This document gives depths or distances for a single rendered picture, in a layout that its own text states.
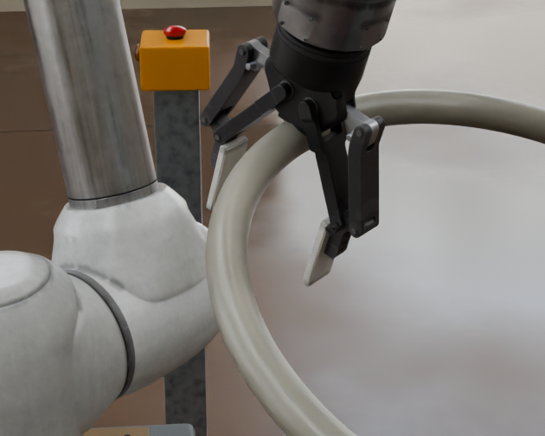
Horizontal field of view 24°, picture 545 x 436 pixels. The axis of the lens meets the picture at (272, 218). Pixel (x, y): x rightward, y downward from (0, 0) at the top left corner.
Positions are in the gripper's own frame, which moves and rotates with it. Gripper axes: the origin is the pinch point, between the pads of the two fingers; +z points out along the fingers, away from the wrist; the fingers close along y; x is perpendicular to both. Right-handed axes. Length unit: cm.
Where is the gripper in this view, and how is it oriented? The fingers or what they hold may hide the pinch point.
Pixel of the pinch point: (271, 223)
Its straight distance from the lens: 108.3
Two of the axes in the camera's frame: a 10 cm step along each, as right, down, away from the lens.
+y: 7.2, 5.5, -4.1
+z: -2.1, 7.4, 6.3
